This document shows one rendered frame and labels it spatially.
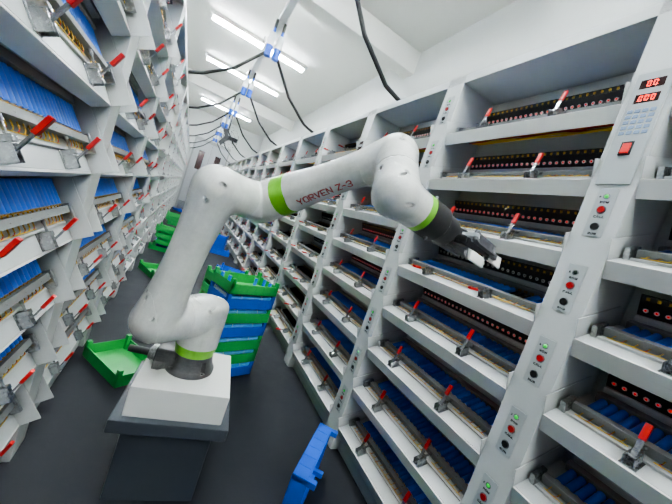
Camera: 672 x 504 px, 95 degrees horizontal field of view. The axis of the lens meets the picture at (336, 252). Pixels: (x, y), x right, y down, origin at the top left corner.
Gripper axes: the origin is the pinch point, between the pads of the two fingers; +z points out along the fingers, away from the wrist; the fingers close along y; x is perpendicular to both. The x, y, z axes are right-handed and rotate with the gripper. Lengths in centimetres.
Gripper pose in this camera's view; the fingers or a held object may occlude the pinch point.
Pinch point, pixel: (484, 258)
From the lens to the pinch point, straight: 92.9
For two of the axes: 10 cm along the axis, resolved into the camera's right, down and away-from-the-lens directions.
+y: -5.2, 0.3, 8.5
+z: 7.8, 4.2, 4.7
